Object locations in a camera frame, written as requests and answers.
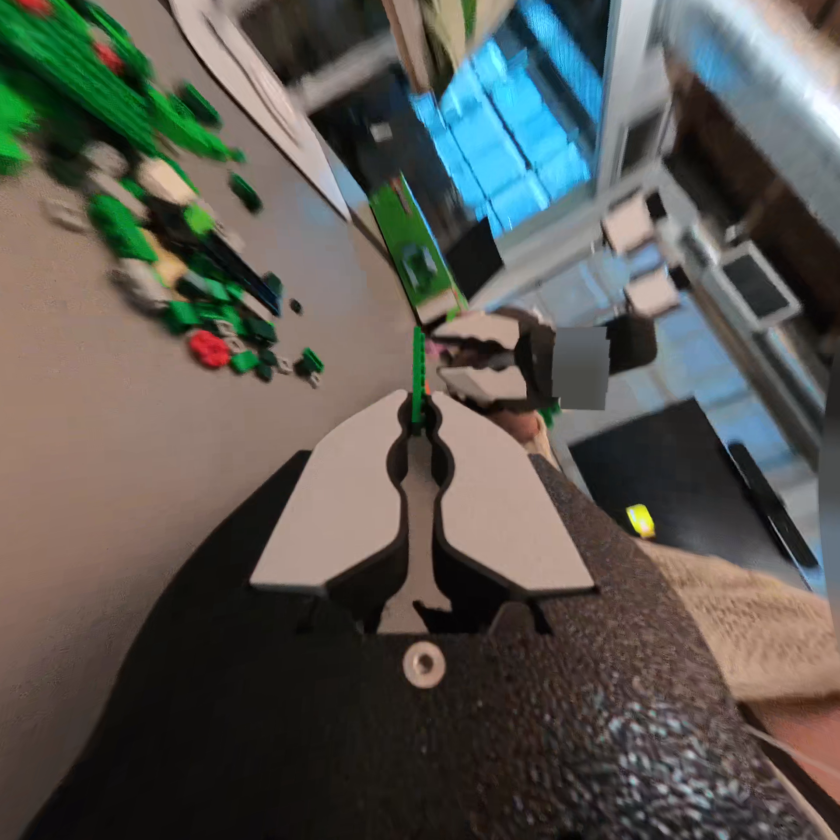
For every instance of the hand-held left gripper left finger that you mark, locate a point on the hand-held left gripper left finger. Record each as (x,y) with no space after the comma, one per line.
(334,512)

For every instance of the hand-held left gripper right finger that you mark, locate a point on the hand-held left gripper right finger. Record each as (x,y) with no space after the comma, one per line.
(512,518)

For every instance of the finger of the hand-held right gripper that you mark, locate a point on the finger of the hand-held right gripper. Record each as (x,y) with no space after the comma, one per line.
(482,327)
(489,386)

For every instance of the narrow green lego plate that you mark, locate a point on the narrow green lego plate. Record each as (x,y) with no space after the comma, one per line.
(418,367)

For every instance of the green lego box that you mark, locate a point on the green lego box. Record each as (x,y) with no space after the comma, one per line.
(417,262)

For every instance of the red round lego piece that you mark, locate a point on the red round lego piece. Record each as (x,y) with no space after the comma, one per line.
(208,349)

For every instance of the pile of lego pieces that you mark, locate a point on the pile of lego pieces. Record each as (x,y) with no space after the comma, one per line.
(131,229)

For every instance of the person's right hand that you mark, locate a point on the person's right hand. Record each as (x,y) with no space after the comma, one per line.
(518,428)

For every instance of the small yellow object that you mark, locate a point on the small yellow object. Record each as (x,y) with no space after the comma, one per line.
(641,520)

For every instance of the blue-lit window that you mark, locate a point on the blue-lit window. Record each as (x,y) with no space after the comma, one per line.
(499,131)

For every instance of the white rounded mat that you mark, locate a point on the white rounded mat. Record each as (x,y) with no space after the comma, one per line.
(275,111)

